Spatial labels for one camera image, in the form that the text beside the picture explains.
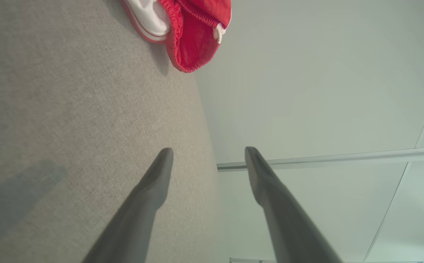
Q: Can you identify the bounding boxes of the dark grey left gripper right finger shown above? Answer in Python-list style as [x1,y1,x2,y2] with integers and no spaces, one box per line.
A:
[244,147,344,263]

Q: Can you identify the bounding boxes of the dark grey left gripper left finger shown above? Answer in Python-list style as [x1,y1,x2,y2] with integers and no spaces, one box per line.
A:
[82,148,174,263]

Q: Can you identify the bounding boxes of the red shorts with white stripes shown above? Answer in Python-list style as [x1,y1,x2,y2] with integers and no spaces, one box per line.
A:
[159,0,232,73]

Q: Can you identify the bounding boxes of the red white number 23 jersey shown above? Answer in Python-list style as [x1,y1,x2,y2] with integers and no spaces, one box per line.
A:
[121,0,171,44]

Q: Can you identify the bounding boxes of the grey fabric sofa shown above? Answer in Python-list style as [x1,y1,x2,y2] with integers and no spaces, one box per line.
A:
[0,0,231,263]

